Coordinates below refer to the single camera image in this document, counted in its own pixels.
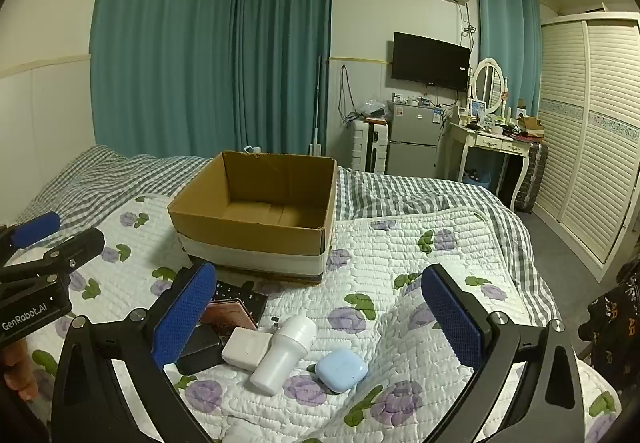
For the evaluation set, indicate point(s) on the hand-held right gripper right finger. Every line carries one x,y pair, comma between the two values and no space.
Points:
452,318

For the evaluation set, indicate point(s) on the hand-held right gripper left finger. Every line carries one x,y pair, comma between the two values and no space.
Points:
184,318

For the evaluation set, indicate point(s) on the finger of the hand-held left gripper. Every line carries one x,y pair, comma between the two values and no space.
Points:
80,245
36,228

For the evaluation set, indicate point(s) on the small black box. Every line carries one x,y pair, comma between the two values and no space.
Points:
202,348

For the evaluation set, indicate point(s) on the red rectangular packet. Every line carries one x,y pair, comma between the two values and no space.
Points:
225,315

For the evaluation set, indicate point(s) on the black remote control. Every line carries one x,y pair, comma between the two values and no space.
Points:
235,293

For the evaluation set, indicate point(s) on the white charger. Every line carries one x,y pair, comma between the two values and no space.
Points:
242,348

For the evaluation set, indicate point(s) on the white plastic bottle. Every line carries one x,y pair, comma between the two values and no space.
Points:
285,353

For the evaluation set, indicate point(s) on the cardboard box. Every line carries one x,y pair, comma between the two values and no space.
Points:
250,233

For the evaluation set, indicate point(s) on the light blue earbuds case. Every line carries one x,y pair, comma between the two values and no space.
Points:
340,370

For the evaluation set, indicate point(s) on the person's left hand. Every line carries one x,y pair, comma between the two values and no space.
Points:
17,368

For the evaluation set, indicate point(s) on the white floral quilt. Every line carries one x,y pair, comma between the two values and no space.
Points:
400,248

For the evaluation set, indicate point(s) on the grey checked bedsheet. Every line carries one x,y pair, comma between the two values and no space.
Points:
400,193

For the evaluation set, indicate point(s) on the blue plastic bin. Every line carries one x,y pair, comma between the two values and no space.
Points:
477,177

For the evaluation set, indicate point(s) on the dark printed clothing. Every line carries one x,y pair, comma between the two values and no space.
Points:
617,323

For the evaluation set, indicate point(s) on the dark hard suitcase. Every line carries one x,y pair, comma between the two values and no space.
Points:
534,173

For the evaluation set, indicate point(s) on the silver small fridge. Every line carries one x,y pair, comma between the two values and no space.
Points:
412,143

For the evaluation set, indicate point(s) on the white vanity table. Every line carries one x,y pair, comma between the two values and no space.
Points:
492,142

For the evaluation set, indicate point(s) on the white ribbed suitcase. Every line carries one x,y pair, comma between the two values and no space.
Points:
367,148

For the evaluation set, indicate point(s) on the brown box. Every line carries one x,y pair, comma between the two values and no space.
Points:
531,125

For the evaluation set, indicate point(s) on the wide teal curtain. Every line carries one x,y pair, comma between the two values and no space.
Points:
175,48

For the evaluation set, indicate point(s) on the clear plastic bag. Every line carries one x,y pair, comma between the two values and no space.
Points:
372,108

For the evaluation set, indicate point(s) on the white louvred wardrobe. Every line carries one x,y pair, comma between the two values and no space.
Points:
590,133

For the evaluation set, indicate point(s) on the oval vanity mirror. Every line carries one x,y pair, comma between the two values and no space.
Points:
487,83

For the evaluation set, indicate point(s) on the white mop pole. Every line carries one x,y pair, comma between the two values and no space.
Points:
318,113

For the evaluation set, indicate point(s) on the narrow teal curtain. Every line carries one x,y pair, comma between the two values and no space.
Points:
530,48

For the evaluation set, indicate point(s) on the small photo frame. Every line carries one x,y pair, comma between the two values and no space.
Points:
478,110

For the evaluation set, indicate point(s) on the black wall television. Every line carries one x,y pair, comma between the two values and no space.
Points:
430,60

